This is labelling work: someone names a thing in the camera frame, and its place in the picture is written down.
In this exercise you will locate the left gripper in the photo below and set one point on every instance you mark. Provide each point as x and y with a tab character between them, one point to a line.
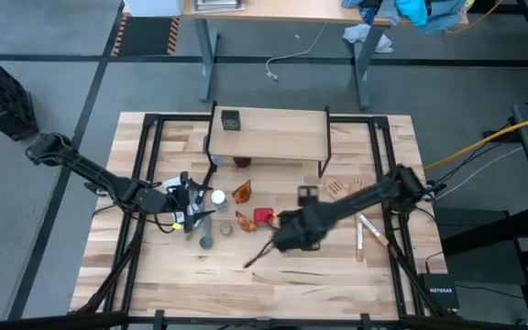
179	199

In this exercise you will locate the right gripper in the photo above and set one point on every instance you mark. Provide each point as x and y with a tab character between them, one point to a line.
300	229

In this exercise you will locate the white-lid seasoning jar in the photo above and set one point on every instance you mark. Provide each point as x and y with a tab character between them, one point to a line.
218	198

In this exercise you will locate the orange taco seasoning packet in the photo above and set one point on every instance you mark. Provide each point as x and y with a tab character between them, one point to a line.
245	223
242	192

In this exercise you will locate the red-lid smoked paprika tin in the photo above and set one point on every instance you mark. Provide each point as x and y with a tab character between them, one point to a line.
262	215

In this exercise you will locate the dark green spice tin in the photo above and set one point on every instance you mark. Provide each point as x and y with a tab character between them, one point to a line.
230	120

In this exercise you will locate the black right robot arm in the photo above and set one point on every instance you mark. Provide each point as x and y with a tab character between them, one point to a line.
374	197

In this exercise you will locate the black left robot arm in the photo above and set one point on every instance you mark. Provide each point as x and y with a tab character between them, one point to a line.
94	174

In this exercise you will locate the grey measuring spoon set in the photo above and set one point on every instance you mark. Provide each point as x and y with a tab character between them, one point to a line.
205	242

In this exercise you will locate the red apple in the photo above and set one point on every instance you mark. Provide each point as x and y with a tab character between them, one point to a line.
242	162

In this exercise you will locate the wooden spork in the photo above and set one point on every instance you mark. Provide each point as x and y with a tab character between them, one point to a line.
359	243

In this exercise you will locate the wooden slotted spatula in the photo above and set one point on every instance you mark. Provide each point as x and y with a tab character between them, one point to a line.
376	231

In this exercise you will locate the black hazard-striped mat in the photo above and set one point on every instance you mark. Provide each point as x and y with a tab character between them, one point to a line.
147	36

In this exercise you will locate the white cabinet box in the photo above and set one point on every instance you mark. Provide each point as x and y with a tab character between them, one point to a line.
154	7

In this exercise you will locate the wooden desk with grey legs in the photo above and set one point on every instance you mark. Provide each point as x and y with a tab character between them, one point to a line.
291	9

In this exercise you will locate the red and black case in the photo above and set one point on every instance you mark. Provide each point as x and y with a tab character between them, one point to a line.
7	105

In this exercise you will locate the black equipment stand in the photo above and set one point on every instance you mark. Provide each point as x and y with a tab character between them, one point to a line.
475	229

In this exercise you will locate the white cloth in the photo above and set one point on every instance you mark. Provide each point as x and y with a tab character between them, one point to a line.
365	34

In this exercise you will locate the teal cloth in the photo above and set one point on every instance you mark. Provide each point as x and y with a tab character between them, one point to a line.
413	11

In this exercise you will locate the blue cloth pile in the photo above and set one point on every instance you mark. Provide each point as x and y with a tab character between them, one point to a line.
443	14

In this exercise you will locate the black aluminium table frame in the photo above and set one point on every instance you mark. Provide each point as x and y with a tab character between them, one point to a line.
181	117

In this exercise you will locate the wooden shelf with black frame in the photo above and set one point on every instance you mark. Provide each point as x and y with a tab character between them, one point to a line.
278	135

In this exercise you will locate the black Netgear switch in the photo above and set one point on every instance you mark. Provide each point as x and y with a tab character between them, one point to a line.
440	291

